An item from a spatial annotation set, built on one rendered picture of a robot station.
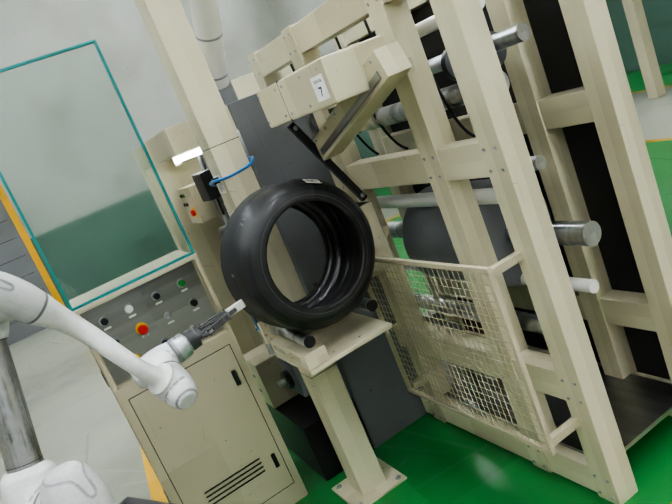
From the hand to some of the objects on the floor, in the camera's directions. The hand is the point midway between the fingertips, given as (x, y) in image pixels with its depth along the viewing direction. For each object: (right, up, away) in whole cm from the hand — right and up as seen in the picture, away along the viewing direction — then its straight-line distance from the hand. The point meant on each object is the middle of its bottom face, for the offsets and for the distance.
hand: (235, 308), depth 227 cm
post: (+51, -86, +63) cm, 118 cm away
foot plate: (+51, -86, +63) cm, 118 cm away
